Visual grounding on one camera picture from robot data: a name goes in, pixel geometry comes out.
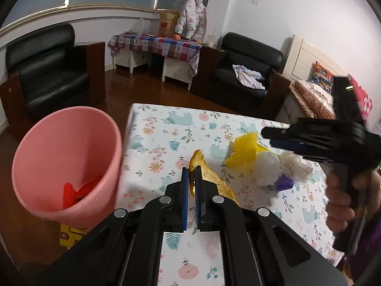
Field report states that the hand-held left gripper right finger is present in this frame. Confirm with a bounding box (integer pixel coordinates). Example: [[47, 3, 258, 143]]
[[195, 168, 349, 286]]

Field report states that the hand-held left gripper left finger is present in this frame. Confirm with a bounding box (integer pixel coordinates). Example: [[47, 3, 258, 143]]
[[50, 167, 191, 286]]

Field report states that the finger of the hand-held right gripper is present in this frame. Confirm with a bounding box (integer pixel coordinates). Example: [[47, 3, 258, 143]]
[[261, 125, 301, 140], [269, 138, 307, 153]]

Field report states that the clear bubble wrap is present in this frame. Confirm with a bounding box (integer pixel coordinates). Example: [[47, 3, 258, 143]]
[[280, 151, 313, 184]]

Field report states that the white foam lump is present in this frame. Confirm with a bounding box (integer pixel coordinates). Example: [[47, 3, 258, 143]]
[[251, 152, 282, 187]]

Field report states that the purple wrapper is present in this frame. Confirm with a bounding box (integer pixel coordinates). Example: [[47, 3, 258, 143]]
[[275, 175, 295, 192]]

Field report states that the yellow spiky plastic mat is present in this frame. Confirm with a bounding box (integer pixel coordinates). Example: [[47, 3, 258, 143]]
[[224, 132, 270, 172]]

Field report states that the red spiky plastic mat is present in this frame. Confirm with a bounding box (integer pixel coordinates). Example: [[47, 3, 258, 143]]
[[63, 176, 103, 209]]

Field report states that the pink plastic basin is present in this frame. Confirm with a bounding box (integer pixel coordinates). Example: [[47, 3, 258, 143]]
[[12, 106, 124, 225]]

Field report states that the person's right forearm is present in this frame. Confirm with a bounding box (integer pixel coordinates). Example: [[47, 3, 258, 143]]
[[345, 214, 381, 286]]

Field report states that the person's right hand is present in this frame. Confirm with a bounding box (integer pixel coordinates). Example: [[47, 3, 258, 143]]
[[326, 168, 381, 236]]

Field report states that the brown dotted rolled quilt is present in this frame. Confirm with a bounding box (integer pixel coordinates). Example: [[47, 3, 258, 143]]
[[293, 80, 337, 120]]

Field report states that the pink pillow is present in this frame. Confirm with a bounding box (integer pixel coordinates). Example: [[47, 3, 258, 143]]
[[348, 74, 373, 121]]

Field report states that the colourful patterned pillow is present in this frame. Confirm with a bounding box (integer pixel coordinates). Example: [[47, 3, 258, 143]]
[[311, 61, 335, 91]]

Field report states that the crumpled patterned cloth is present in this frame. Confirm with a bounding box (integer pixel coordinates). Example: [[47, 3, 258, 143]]
[[232, 65, 266, 90]]

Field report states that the floral bear print tablecloth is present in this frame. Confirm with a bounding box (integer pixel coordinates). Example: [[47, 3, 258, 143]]
[[115, 104, 346, 286]]

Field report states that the black leather armchair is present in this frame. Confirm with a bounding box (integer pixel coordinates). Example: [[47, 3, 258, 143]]
[[190, 32, 291, 123], [0, 22, 107, 132]]

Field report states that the cream bed headboard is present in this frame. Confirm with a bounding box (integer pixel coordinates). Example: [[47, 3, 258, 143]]
[[281, 34, 349, 81]]

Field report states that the white side table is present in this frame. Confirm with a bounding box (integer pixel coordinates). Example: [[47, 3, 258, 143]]
[[114, 48, 197, 91]]

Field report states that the yellow cardboard box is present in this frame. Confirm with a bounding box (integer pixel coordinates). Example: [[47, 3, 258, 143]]
[[60, 223, 88, 248]]

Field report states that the floral puffer jacket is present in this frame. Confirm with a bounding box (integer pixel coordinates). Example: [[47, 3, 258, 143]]
[[174, 0, 207, 41]]

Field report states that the checkered tablecloth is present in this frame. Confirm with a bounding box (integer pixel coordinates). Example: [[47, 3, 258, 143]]
[[108, 33, 206, 80]]

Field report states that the brown paper bag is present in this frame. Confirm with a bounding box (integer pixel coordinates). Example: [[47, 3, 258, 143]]
[[159, 11, 180, 38]]

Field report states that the clear plastic bag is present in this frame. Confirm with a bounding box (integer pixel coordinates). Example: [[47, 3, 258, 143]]
[[135, 17, 149, 35]]

